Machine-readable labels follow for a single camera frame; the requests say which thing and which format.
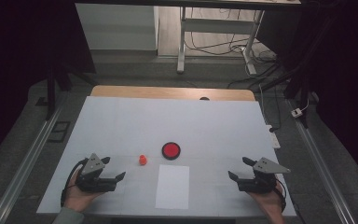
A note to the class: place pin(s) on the large white table mat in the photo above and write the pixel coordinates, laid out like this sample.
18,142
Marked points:
136,124

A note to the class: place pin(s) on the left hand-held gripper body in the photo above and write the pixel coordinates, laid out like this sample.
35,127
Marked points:
90,183

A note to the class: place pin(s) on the white cabinet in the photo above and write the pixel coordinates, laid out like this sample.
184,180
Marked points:
115,28

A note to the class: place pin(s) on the person's left hand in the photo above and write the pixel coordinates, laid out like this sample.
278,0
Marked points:
77,199

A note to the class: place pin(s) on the black floor frame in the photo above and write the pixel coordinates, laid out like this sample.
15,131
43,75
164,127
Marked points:
59,132

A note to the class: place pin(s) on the round red ink pad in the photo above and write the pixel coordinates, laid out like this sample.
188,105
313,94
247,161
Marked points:
171,151

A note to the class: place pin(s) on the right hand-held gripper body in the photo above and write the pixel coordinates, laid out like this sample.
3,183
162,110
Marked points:
261,183

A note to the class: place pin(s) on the black stand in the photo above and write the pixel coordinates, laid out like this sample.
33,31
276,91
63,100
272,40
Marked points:
50,93
301,90

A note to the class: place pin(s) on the orange stamp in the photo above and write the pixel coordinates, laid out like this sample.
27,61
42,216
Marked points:
143,160

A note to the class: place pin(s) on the black table grommet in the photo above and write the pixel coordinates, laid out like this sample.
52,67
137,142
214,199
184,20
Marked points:
204,98

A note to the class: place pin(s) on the dark curtain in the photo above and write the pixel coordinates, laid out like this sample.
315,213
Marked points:
345,62
18,46

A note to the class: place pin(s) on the white paper sheet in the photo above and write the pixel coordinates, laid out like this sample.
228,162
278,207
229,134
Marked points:
172,186

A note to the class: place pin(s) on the person's right hand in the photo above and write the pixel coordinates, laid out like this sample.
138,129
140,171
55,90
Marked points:
270,202

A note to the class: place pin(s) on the white desk with metal legs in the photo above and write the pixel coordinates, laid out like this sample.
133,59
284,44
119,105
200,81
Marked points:
217,25

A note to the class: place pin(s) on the small white adapter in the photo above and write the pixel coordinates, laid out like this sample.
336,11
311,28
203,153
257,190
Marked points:
296,112

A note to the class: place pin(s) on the white power strip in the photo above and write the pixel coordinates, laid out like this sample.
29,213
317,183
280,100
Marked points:
274,138

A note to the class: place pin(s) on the metal floor rail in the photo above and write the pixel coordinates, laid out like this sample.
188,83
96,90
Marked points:
24,161
320,161

